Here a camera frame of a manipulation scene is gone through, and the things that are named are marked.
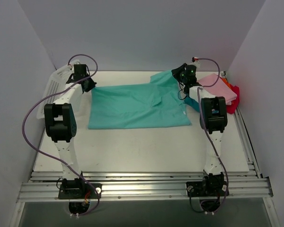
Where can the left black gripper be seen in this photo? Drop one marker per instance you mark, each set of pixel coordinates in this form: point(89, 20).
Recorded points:
point(89, 84)

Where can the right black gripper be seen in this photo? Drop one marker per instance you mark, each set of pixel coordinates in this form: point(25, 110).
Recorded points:
point(178, 71)

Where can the teal green t-shirt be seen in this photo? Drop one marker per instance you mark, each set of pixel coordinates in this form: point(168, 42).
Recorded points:
point(150, 105)

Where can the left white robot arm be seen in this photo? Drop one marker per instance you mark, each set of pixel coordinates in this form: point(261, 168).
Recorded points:
point(61, 127)

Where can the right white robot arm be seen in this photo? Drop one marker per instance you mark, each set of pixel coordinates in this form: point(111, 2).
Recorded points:
point(213, 120)

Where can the blue folded t-shirt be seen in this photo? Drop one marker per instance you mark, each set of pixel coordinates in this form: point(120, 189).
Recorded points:
point(192, 103)

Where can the pink folded t-shirt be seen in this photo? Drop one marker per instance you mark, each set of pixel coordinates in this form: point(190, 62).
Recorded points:
point(219, 89)

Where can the red folded t-shirt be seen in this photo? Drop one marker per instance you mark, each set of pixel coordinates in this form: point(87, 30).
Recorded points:
point(234, 104)

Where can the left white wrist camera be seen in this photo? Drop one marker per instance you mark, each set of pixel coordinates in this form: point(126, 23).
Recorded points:
point(72, 64)

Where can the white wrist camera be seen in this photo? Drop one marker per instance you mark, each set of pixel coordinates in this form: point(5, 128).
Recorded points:
point(72, 64)
point(196, 62)

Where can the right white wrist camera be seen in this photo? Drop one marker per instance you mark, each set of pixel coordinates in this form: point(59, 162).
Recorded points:
point(196, 62)

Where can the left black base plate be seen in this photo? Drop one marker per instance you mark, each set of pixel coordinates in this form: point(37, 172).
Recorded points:
point(75, 192)

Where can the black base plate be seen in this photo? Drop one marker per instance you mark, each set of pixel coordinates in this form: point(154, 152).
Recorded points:
point(75, 192)
point(203, 189)

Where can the aluminium rail frame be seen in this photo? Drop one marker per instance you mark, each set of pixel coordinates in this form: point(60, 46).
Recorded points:
point(156, 163)

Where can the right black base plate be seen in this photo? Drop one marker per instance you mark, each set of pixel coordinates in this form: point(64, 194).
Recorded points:
point(203, 189)

